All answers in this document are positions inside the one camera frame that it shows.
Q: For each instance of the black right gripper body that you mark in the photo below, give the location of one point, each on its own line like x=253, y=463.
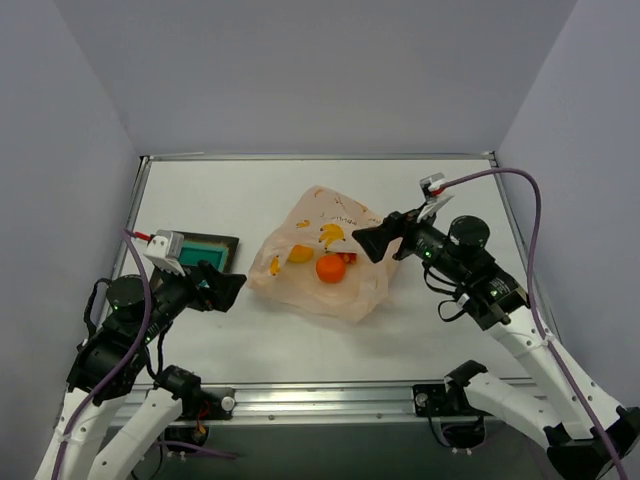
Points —
x=400, y=238

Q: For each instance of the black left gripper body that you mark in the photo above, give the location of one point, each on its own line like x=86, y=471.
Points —
x=201, y=288

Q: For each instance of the red fake berry sprig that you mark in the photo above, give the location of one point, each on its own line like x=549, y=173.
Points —
x=348, y=258

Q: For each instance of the orange fake tangerine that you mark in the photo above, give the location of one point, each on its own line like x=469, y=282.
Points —
x=331, y=268

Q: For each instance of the banana print plastic bag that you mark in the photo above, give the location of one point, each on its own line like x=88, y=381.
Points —
x=324, y=220

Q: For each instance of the yellow fake mango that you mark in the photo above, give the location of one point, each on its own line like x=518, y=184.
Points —
x=300, y=254

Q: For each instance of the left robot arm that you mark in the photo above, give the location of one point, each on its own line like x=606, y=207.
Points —
x=117, y=405

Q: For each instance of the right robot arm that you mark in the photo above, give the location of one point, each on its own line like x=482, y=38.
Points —
x=583, y=430

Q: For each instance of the black teal rectangular tray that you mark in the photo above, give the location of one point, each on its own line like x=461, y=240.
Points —
x=219, y=250

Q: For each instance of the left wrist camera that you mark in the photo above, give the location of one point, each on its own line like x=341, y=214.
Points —
x=163, y=251

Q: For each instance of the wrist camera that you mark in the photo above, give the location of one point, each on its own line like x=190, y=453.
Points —
x=163, y=251
x=432, y=188

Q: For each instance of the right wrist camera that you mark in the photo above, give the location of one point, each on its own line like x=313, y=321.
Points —
x=432, y=188

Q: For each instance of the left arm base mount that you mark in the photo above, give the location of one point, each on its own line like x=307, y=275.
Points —
x=191, y=427

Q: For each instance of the aluminium front rail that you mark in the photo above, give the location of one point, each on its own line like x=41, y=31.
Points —
x=316, y=403

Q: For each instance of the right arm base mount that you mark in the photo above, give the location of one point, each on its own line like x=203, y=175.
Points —
x=454, y=424

